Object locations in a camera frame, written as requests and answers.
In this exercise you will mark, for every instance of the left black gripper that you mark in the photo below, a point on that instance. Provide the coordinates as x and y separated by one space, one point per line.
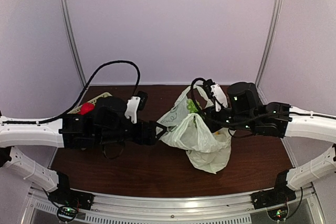
150 139

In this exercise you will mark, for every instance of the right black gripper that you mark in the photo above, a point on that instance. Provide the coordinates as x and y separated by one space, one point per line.
210 115

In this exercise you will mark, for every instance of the green grapes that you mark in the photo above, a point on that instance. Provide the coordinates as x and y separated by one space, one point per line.
191 107

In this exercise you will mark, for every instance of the pale green plastic bag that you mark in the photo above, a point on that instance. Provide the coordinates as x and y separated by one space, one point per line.
207 151

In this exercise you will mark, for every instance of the red fruit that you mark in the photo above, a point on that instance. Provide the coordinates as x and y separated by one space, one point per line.
86 108

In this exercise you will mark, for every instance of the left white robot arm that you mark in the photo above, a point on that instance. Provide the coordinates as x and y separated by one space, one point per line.
65 131

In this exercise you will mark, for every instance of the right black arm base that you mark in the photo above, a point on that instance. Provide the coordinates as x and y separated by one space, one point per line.
280 194

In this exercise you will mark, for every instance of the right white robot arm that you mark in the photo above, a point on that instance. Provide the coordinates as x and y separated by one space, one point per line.
281 120

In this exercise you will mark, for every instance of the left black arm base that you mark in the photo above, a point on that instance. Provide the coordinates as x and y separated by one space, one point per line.
66 196

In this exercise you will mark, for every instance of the beige perforated plastic basket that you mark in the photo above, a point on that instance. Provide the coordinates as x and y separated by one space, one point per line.
92 101

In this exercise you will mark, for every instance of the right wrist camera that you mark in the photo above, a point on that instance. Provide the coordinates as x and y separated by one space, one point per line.
216 93

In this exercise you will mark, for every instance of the aluminium front rail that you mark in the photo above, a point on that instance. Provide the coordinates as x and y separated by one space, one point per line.
234 208

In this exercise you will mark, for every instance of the right aluminium corner post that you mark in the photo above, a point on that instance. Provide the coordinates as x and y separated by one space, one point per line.
276 10

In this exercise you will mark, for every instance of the aluminium corner post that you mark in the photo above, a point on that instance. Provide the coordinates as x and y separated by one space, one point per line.
276 10
72 42

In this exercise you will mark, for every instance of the left aluminium corner post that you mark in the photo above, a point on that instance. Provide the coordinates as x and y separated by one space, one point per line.
72 42

